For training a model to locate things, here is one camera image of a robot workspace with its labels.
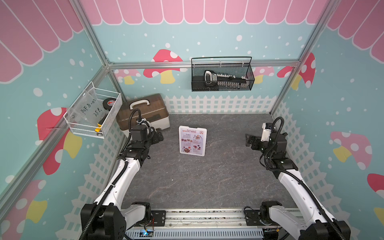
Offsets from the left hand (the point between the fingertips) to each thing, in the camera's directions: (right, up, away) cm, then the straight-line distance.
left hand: (154, 134), depth 82 cm
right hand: (+54, 0, -2) cm, 54 cm away
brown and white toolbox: (-4, +16, +12) cm, 20 cm away
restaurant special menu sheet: (+21, -4, +7) cm, 23 cm away
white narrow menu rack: (+21, -5, +8) cm, 23 cm away
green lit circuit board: (-1, -48, -10) cm, 49 cm away
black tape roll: (-24, +17, -3) cm, 29 cm away
